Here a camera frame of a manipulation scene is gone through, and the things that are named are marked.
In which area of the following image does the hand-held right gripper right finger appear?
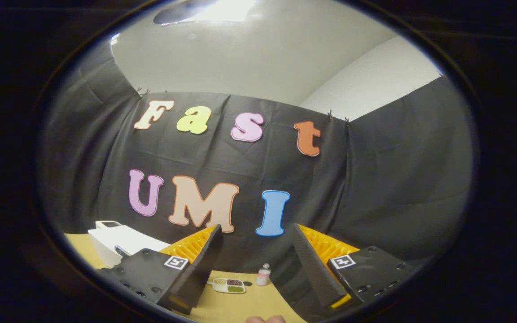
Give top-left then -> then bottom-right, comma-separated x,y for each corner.
291,223 -> 418,314

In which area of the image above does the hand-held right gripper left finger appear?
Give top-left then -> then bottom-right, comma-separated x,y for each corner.
99,223 -> 224,315

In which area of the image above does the white compartment food tray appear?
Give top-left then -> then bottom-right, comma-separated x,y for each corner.
208,278 -> 246,294

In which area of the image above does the white microwave oven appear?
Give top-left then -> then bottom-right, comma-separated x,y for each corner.
88,224 -> 169,269

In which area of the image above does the small bottle with pink label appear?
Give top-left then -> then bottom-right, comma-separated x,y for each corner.
256,263 -> 271,286

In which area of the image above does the black backdrop cloth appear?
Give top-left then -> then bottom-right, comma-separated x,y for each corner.
39,43 -> 474,288

